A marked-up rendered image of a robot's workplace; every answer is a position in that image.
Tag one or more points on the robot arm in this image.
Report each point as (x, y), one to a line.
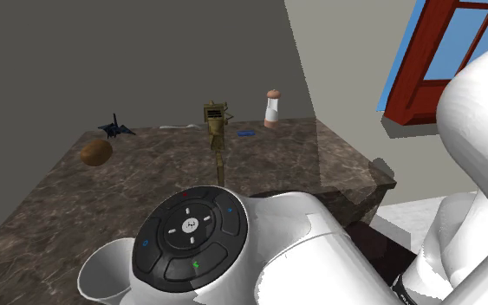
(311, 262)

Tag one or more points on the small blue flat block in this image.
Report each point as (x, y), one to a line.
(246, 133)

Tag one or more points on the brass robot figure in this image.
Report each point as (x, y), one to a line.
(215, 122)

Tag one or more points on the white and pink pepper mill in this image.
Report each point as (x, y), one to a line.
(272, 110)

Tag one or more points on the white flat utensil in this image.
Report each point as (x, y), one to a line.
(180, 126)

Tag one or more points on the dark blue origami crane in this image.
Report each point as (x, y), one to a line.
(115, 128)

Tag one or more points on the brown potato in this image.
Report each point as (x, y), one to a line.
(96, 152)

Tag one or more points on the red framed window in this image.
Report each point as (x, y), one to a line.
(429, 63)

